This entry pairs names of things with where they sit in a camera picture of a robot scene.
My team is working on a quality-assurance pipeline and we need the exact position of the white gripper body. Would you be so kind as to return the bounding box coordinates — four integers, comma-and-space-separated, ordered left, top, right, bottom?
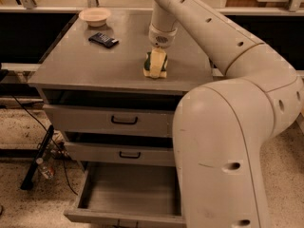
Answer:
148, 25, 178, 48

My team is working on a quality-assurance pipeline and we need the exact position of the grey top drawer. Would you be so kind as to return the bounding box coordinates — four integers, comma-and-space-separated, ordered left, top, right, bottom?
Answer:
44, 104, 173, 138

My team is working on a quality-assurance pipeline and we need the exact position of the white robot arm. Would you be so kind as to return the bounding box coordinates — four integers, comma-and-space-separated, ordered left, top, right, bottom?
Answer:
153, 0, 303, 228

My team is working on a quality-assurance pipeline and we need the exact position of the beige bowl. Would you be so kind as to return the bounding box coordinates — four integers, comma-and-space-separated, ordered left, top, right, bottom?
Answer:
79, 8, 111, 27

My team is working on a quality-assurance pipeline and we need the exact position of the grey drawer cabinet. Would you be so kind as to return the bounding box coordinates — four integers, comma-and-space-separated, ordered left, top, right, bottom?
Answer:
29, 9, 213, 149

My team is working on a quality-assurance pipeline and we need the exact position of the black floor cable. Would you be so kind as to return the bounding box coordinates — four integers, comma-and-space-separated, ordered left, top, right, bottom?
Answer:
0, 85, 79, 196

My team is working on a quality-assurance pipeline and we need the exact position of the grey middle drawer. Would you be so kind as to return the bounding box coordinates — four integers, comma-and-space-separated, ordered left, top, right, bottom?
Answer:
65, 142, 175, 166

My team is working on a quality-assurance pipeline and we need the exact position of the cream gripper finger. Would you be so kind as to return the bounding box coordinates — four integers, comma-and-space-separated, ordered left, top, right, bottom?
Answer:
149, 47, 166, 79

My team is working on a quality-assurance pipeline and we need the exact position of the black floor stand leg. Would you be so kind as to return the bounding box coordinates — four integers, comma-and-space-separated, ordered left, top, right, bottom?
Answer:
20, 125, 54, 190

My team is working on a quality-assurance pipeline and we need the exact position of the green and yellow sponge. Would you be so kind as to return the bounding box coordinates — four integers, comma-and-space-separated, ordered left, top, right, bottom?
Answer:
143, 51, 168, 78

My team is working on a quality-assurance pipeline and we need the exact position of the small plastic bottle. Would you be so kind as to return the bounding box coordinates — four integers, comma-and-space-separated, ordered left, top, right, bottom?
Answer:
36, 158, 54, 180

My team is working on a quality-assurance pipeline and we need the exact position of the grey open bottom drawer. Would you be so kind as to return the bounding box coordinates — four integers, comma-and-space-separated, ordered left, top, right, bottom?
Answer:
65, 162, 186, 228

